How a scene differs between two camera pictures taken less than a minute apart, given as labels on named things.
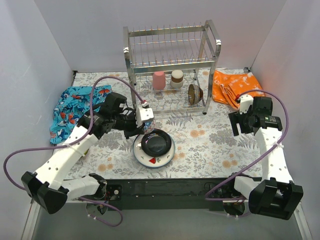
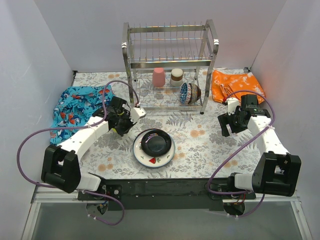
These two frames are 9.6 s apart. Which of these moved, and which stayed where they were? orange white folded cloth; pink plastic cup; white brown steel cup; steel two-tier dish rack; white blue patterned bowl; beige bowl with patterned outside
Moved: pink plastic cup; white blue patterned bowl
Stayed: steel two-tier dish rack; beige bowl with patterned outside; orange white folded cloth; white brown steel cup
